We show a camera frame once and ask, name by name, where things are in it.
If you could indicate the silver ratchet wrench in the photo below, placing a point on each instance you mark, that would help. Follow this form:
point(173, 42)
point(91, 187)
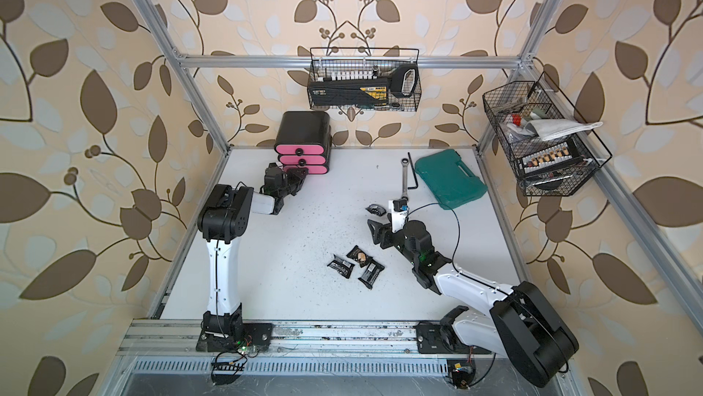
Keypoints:
point(405, 167)

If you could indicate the black yellow tool box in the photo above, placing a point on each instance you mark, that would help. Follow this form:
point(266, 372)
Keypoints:
point(398, 89)

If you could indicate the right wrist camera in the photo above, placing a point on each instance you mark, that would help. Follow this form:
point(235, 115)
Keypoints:
point(398, 210)

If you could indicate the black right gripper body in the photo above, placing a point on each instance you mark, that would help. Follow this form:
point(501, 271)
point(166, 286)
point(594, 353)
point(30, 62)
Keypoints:
point(390, 239)

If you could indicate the small black round object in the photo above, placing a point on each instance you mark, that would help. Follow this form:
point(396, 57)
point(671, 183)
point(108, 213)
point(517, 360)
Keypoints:
point(377, 210)

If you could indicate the black cookie packet orange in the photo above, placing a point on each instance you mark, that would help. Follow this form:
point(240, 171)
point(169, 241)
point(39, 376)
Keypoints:
point(359, 256)

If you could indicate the black hex key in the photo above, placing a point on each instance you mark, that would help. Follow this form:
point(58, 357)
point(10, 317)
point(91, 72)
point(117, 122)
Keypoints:
point(412, 172)

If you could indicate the back wire basket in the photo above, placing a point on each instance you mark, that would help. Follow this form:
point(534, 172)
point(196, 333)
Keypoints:
point(359, 58)

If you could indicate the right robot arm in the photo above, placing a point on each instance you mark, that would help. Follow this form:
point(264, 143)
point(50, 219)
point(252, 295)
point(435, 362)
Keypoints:
point(514, 321)

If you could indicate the pink drawer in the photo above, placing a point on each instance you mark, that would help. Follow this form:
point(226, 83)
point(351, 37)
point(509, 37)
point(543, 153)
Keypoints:
point(300, 150)
point(302, 161)
point(312, 169)

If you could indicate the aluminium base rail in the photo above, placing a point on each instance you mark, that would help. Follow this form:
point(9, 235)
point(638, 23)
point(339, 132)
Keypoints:
point(286, 338)

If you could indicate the white paper in basket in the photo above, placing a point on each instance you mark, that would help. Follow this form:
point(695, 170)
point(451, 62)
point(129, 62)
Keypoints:
point(553, 129)

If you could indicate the drill bit set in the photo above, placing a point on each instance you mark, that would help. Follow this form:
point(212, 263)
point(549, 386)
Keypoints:
point(552, 158)

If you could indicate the black drawer cabinet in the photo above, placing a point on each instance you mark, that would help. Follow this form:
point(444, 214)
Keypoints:
point(306, 128)

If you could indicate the pink bottom drawer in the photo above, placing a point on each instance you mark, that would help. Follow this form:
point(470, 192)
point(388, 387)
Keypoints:
point(312, 169)

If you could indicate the green plastic tool case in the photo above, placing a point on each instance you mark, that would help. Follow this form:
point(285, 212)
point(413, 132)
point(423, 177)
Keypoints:
point(449, 179)

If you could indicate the wire basket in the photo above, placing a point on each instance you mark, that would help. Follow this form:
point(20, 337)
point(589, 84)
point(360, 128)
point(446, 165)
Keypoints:
point(359, 58)
point(510, 107)

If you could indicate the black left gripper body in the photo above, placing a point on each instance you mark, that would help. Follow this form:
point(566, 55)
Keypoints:
point(296, 183)

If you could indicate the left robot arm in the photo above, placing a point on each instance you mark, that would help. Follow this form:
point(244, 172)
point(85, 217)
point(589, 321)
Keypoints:
point(222, 222)

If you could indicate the pink top drawer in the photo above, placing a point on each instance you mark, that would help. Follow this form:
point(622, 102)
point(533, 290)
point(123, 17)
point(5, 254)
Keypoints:
point(300, 150)

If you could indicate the right wire basket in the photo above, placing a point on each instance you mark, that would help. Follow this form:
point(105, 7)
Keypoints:
point(510, 107)

